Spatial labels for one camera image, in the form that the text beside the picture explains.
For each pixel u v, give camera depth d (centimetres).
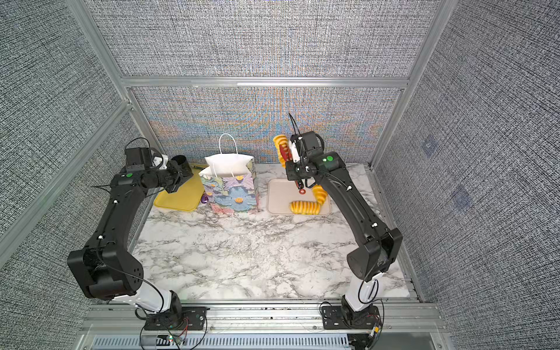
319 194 103
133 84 89
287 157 82
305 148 58
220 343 70
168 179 70
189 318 73
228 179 81
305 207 98
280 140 86
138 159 62
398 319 75
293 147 66
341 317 72
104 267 44
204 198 106
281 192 107
